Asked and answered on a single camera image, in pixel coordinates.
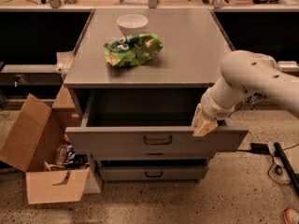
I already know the grey top drawer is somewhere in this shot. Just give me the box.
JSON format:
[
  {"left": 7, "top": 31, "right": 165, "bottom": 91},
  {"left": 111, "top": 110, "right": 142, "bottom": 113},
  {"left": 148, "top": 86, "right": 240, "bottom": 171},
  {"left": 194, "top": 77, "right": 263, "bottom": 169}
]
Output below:
[{"left": 66, "top": 88, "right": 248, "bottom": 156}]

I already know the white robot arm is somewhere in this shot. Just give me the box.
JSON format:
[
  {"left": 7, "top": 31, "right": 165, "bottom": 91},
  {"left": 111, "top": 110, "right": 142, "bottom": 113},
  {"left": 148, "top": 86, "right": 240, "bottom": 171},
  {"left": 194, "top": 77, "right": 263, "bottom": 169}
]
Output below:
[{"left": 192, "top": 50, "right": 299, "bottom": 137}]

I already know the grey drawer cabinet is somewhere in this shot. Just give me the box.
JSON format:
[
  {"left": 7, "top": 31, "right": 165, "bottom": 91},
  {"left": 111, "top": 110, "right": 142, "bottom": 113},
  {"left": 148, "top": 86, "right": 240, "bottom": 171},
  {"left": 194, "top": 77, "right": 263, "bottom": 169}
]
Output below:
[{"left": 64, "top": 8, "right": 248, "bottom": 181}]

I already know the grey bottom drawer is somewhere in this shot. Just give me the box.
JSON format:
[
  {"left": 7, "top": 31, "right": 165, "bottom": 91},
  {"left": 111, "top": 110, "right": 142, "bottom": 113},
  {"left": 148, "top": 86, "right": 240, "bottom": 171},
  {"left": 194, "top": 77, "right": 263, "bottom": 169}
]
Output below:
[{"left": 99, "top": 166, "right": 208, "bottom": 181}]

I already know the open cardboard box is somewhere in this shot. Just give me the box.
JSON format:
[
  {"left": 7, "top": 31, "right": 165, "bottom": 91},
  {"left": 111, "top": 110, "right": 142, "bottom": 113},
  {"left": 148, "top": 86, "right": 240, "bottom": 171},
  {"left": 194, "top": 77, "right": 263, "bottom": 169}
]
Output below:
[{"left": 0, "top": 94, "right": 89, "bottom": 204}]

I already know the black power adapter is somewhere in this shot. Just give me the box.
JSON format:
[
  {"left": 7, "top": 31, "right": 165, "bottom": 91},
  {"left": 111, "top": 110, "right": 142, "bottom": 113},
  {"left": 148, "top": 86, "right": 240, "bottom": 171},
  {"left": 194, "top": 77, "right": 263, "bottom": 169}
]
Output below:
[{"left": 250, "top": 143, "right": 270, "bottom": 155}]

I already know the black bar on floor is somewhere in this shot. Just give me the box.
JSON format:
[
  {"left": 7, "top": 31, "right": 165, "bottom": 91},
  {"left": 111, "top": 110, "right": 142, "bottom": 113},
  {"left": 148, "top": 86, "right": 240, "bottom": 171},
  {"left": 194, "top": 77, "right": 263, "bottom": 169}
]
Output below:
[{"left": 274, "top": 143, "right": 299, "bottom": 195}]

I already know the green chip bag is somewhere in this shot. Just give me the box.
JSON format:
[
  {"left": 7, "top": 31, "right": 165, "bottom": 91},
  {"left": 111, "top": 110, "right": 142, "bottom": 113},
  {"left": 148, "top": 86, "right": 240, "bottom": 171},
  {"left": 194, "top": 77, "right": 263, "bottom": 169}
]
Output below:
[{"left": 104, "top": 32, "right": 163, "bottom": 67}]

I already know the white bowl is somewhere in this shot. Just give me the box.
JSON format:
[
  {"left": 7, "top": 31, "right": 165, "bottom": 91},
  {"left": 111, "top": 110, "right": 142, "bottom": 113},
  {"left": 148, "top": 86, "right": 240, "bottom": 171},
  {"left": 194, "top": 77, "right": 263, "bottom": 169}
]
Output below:
[{"left": 117, "top": 14, "right": 149, "bottom": 35}]

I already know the pink shoe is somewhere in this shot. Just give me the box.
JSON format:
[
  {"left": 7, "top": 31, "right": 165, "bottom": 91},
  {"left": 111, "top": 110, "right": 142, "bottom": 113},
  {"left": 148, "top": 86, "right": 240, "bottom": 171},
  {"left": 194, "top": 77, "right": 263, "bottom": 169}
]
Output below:
[{"left": 283, "top": 208, "right": 299, "bottom": 224}]

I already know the red apple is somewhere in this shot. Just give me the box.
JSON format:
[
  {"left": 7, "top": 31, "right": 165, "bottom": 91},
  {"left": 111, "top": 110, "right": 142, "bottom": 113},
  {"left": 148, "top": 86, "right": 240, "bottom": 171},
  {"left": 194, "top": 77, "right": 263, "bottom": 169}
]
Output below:
[{"left": 64, "top": 134, "right": 70, "bottom": 143}]

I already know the clear plastic bottle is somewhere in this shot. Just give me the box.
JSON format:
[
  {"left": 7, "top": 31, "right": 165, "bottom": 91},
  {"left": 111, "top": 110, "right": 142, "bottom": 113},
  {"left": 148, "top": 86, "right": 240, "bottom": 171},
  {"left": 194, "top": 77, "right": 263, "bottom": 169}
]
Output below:
[{"left": 56, "top": 145, "right": 68, "bottom": 166}]

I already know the black cable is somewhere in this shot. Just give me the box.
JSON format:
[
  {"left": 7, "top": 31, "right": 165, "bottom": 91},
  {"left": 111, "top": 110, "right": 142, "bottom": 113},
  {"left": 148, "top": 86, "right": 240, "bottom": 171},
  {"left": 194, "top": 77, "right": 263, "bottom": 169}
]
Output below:
[{"left": 236, "top": 142, "right": 299, "bottom": 186}]

